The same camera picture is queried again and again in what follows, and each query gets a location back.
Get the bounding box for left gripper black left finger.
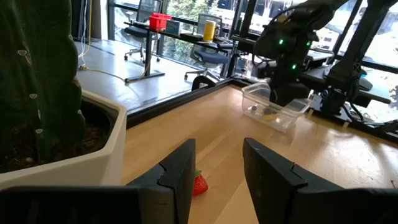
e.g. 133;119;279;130
126;138;197;224

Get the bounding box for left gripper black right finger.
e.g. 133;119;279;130
243;138;343;224

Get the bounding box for red toy strawberry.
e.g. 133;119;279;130
192;169;210;197

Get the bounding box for clear plastic tupperware container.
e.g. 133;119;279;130
241;81;313;133

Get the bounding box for grey mesh office chair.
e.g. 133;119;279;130
183;12;231;82
123;0;163;62

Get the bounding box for yellow canister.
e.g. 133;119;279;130
203;19;216;43

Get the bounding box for black office desk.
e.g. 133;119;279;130
123;21;233;82

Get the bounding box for blue and white box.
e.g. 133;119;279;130
165;19;182;35

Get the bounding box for red plastic box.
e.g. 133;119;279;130
149;12;173;31

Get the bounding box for green cactus plant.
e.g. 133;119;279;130
0;0;86;162

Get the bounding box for yellow floor cable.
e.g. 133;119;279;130
77;0;153;84

